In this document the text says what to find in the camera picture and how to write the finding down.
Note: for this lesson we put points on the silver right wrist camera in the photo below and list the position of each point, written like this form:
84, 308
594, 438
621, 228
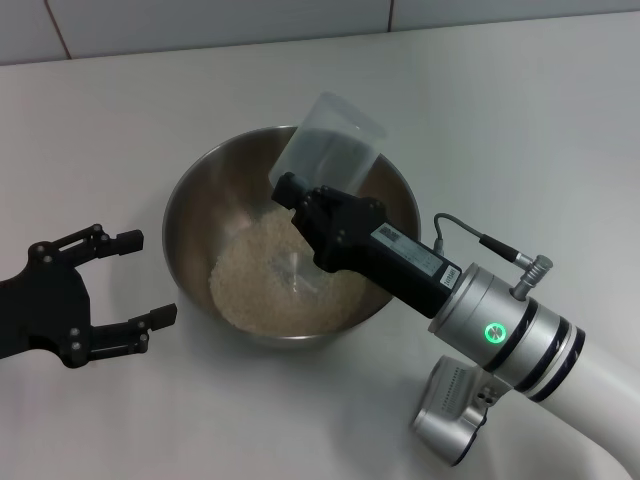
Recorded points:
450, 410

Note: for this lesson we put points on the stainless steel mixing bowl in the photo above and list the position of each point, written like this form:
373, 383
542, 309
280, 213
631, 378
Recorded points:
200, 225

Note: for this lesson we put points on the clear plastic measuring cup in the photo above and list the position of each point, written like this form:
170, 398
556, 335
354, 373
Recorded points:
335, 130

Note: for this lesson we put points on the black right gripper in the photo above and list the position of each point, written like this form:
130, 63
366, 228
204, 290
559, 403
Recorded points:
390, 260

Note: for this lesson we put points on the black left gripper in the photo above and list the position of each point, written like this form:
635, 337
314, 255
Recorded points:
45, 310

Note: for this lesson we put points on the white rice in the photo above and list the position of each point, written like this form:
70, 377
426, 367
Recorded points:
250, 290

